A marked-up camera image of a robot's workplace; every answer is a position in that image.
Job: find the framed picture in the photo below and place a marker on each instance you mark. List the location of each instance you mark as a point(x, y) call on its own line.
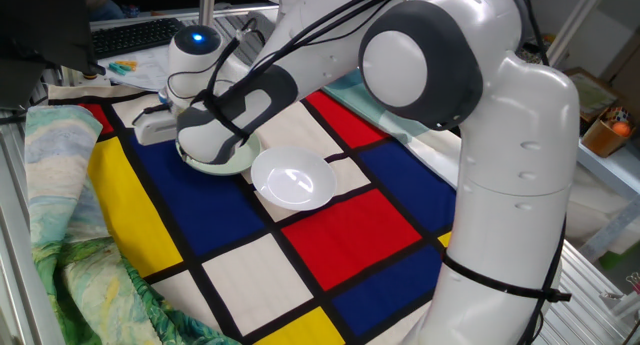
point(595, 92)

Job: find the colour block tablecloth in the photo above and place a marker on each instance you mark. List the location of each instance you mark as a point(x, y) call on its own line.
point(200, 220)

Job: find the white plate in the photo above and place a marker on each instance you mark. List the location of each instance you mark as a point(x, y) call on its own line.
point(295, 180)

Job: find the green plastic clip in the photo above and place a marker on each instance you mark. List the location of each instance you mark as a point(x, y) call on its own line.
point(117, 69)

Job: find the aluminium upright post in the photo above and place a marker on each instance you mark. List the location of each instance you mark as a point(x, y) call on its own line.
point(206, 5)

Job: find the green painted pattern cloth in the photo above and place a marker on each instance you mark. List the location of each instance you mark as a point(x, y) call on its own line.
point(75, 265)

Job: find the brown cup with orange ball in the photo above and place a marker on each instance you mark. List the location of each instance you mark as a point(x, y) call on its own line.
point(605, 135)

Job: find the white paper stack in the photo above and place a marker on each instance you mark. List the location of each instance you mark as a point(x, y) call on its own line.
point(145, 70)

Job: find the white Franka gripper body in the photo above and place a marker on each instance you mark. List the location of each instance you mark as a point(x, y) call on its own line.
point(155, 127)

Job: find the pale green plate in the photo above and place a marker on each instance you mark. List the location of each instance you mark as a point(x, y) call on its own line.
point(245, 160)

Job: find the orange plastic clip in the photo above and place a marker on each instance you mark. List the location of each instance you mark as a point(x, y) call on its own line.
point(127, 64)

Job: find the black keyboard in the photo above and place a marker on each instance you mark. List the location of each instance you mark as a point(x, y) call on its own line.
point(135, 35)

